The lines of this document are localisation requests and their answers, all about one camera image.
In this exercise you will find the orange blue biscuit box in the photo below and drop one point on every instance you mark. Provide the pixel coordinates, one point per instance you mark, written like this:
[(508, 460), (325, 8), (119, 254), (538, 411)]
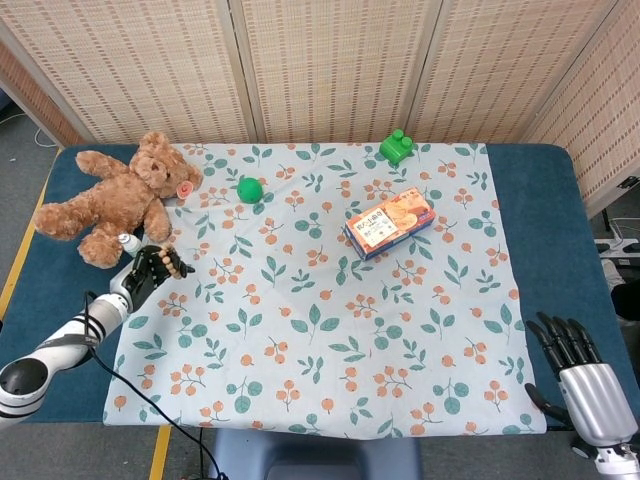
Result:
[(387, 225)]

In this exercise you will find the small white bottle green label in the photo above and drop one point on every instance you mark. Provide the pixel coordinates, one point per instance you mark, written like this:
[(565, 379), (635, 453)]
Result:
[(131, 245)]

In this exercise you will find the woven bamboo folding screen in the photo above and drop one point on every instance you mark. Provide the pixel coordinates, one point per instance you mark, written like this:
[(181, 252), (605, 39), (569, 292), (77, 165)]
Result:
[(330, 70)]

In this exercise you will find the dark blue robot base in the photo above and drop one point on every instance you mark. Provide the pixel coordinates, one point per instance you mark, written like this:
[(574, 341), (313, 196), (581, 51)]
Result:
[(310, 455)]

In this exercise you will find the brown teddy bear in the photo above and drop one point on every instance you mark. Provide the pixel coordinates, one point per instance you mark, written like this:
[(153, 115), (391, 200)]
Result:
[(115, 195)]

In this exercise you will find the green toy building block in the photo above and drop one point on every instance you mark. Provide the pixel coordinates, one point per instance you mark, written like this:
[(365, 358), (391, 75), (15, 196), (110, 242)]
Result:
[(395, 150)]

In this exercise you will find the floral leaf print tablecloth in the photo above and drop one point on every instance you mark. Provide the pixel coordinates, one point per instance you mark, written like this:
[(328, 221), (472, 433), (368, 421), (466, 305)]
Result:
[(320, 300)]

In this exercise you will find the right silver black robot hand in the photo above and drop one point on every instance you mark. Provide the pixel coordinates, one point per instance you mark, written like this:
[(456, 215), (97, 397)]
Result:
[(595, 400)]

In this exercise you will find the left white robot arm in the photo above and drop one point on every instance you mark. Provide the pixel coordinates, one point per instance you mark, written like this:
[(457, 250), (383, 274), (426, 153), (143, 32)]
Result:
[(60, 345)]

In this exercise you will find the green ball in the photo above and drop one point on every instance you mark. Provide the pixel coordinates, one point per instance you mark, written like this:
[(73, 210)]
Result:
[(249, 190)]

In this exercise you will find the dark blue padded table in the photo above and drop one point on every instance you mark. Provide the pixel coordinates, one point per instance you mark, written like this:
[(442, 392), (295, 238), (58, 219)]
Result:
[(540, 225)]

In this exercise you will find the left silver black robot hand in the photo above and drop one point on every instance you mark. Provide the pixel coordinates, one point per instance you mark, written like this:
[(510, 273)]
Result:
[(142, 275)]

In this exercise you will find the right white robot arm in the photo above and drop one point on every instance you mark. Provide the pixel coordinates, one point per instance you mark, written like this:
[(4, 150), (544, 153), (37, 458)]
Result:
[(617, 462)]

